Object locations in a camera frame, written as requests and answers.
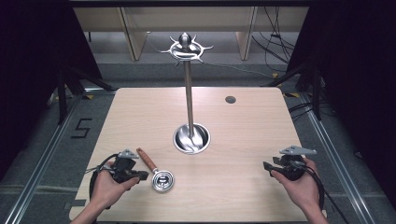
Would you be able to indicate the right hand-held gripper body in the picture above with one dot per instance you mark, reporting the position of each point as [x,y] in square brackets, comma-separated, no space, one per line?
[292,168]

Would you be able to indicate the metal floor rail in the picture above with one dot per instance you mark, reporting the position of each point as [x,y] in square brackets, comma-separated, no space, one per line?
[40,161]
[336,161]

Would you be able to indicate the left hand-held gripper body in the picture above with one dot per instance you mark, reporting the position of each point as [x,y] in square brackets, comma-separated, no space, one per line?
[124,168]

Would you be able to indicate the black tripod stand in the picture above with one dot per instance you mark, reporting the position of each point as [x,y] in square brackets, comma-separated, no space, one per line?
[315,90]
[63,93]

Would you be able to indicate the steel utensil rack stand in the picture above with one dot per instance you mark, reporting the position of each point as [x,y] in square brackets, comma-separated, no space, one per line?
[188,93]

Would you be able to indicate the black curtain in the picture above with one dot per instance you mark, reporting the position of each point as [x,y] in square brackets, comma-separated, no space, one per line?
[28,77]
[358,77]

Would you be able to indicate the person's left hand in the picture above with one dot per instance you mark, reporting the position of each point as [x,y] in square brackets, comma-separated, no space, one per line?
[107,189]

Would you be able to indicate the person's right hand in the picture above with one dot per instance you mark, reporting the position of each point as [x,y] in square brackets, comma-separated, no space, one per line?
[299,189]

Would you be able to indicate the wooden shelf unit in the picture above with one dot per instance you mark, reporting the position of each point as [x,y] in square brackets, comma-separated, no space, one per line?
[186,21]

